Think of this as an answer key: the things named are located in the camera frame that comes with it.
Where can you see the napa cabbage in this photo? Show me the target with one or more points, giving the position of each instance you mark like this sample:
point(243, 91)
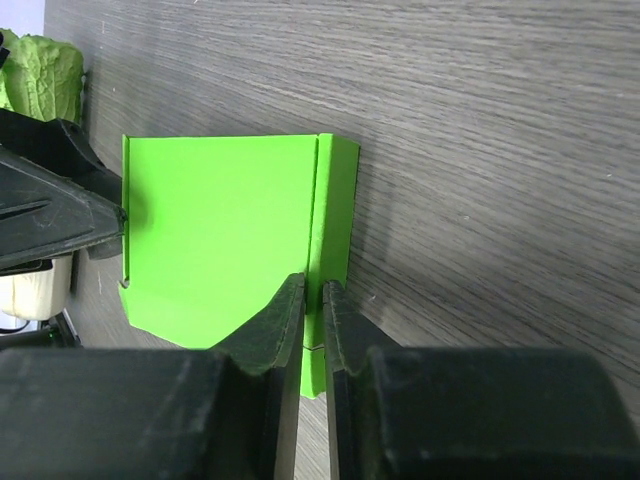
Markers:
point(43, 79)

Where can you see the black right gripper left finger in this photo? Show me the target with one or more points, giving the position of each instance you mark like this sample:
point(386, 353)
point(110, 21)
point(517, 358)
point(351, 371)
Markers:
point(229, 412)

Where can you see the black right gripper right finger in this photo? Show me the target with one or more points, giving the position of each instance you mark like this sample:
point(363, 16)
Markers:
point(467, 413)

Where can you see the green paper box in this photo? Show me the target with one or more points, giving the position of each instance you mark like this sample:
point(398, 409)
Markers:
point(216, 224)

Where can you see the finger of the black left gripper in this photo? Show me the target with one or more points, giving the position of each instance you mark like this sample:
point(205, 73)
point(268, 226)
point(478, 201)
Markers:
point(57, 197)

